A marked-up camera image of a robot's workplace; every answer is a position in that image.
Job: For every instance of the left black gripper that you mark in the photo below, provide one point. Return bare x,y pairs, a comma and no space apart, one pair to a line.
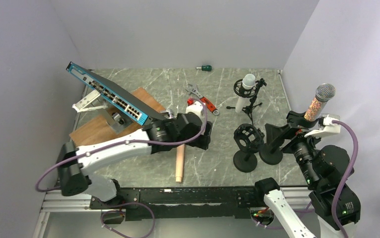
203,141

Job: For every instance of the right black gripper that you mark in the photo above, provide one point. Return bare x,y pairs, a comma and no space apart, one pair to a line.
273,132

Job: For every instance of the black shock mount desk stand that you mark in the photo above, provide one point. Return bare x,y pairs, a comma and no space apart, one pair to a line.
248,139

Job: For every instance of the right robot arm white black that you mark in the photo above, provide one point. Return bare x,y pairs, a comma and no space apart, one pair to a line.
325,170

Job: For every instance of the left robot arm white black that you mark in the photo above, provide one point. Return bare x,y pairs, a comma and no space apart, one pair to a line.
77,174

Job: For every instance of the black round base clip stand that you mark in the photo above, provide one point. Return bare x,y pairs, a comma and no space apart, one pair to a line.
274,158

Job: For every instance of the black mini tripod stand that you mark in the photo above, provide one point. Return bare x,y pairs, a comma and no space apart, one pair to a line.
248,110

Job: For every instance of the sprinkle pattern silver microphone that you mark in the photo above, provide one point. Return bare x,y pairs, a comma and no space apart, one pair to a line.
324,93

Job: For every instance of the silver metal clamp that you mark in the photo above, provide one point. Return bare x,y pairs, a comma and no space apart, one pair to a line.
168,114

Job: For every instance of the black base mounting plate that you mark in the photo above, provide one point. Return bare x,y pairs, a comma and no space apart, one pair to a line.
190,202

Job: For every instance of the green stubby screwdriver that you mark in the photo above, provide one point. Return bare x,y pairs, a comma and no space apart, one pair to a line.
207,68

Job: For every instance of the wooden board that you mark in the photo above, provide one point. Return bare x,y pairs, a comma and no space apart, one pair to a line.
97,130

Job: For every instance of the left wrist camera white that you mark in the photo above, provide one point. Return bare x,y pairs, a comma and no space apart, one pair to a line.
195,107

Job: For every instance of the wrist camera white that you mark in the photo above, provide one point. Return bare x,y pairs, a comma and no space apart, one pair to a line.
326,127
195,107

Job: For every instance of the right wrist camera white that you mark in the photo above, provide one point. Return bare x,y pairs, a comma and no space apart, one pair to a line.
326,127

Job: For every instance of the red handled adjustable wrench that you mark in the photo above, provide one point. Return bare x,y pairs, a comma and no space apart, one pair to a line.
193,89

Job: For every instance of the white microphone in shock mount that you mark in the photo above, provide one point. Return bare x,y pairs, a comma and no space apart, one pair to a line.
243,88

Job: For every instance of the grey metal mount block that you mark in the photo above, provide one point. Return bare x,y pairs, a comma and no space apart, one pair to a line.
118,121

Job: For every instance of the blue black network switch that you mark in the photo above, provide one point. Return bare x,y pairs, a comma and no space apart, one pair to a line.
116,95

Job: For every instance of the white bracket stand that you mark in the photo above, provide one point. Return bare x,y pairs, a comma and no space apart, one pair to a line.
90,102

